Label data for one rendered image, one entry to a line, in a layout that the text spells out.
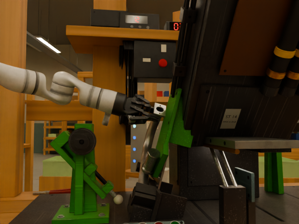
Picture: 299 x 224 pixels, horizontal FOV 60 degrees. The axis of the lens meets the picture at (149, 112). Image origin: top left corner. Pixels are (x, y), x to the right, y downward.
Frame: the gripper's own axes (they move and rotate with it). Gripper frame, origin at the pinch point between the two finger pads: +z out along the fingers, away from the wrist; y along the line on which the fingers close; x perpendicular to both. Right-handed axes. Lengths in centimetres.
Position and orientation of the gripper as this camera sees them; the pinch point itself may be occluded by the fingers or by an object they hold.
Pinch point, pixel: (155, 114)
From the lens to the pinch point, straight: 86.6
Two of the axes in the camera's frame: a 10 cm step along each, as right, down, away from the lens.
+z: 9.6, 2.7, 1.2
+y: 0.9, -6.5, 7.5
